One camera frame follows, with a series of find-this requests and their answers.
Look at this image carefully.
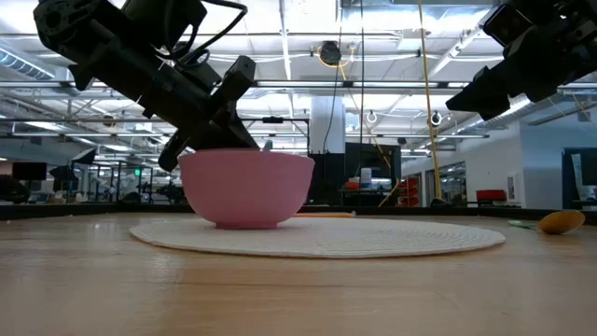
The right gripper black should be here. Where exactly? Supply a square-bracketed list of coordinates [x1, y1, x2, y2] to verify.
[444, 0, 597, 122]

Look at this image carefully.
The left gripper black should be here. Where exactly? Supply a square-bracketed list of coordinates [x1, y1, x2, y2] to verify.
[68, 26, 260, 174]

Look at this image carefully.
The pink plastic bowl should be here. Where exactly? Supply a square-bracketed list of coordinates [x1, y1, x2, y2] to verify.
[178, 148, 316, 231]

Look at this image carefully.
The gold spoon teal handle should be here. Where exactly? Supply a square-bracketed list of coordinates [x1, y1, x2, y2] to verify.
[507, 209, 587, 236]

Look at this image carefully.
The red storage bin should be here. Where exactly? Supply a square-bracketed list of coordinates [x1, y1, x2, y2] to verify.
[475, 189, 508, 203]

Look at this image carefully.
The white concrete pillar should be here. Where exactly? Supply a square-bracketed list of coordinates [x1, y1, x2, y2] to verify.
[309, 94, 347, 156]

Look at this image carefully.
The red drawer shelf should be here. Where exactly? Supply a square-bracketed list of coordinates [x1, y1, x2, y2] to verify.
[397, 176, 422, 208]

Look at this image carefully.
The dark framed screen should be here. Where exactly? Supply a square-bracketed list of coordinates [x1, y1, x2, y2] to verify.
[561, 147, 597, 211]

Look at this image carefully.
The white round plate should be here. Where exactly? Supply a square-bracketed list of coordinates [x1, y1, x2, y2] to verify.
[129, 216, 507, 259]

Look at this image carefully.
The black monitor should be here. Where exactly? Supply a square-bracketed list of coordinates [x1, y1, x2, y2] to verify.
[11, 161, 49, 183]

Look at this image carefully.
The yellow hanging cable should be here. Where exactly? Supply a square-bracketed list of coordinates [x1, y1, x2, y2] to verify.
[416, 0, 445, 203]

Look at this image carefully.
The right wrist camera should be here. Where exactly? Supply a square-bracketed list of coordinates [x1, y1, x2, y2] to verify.
[482, 3, 534, 49]

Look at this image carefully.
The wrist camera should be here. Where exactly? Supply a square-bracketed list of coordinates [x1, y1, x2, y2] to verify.
[482, 3, 534, 49]
[120, 0, 209, 50]

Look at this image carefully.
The thin black hanging cable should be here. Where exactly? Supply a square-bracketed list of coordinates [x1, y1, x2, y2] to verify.
[358, 0, 367, 206]

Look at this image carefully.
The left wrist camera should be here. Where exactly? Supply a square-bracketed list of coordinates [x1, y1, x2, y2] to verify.
[120, 0, 209, 50]

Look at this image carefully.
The black ceiling cable reel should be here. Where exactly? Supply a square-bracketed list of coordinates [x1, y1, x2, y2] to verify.
[319, 40, 343, 66]

